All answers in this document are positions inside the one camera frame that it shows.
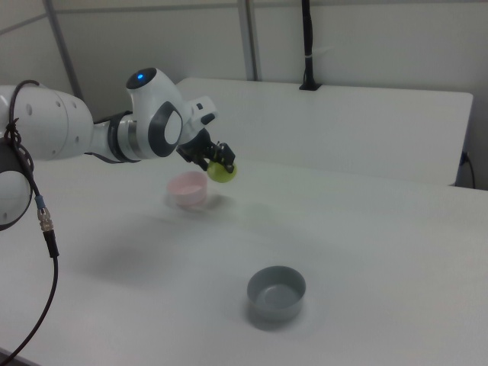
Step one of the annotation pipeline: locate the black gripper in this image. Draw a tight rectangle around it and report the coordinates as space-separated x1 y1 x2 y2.
176 130 236 172

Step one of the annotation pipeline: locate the green pear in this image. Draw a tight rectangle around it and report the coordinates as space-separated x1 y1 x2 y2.
207 159 239 185

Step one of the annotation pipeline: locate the pink bowl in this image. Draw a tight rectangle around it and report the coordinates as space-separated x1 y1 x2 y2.
166 171 209 209

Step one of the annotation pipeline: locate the grey bowl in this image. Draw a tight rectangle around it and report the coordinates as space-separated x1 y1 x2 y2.
246 265 307 321

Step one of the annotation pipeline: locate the white adjacent table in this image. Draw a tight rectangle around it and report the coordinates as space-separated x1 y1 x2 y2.
178 78 474 187

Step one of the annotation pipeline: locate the grey partition post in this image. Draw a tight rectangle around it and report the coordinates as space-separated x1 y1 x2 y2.
42 0 85 103
239 0 265 82

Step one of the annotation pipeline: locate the black clamped camera pole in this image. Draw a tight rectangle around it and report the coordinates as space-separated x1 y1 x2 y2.
299 0 322 92

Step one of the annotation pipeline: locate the black cable with metal connector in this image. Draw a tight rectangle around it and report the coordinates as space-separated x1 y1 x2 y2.
0 79 60 364

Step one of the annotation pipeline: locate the thin black wall cable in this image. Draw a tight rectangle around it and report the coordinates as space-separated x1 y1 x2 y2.
460 151 477 189

